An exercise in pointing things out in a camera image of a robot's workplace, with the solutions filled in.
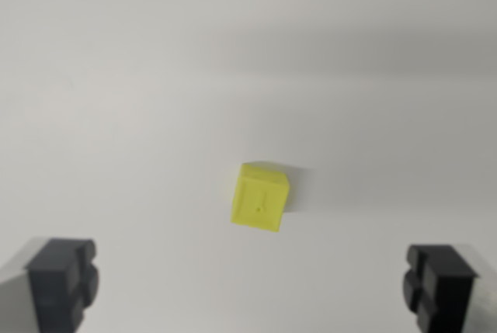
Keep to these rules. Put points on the yellow cube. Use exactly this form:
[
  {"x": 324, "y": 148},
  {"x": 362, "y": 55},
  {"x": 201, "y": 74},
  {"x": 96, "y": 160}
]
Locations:
[{"x": 258, "y": 203}]

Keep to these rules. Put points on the black silver gripper right finger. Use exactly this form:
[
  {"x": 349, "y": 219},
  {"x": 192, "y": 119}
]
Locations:
[{"x": 446, "y": 290}]

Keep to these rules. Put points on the black silver gripper left finger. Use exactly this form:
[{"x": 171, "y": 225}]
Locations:
[{"x": 54, "y": 286}]

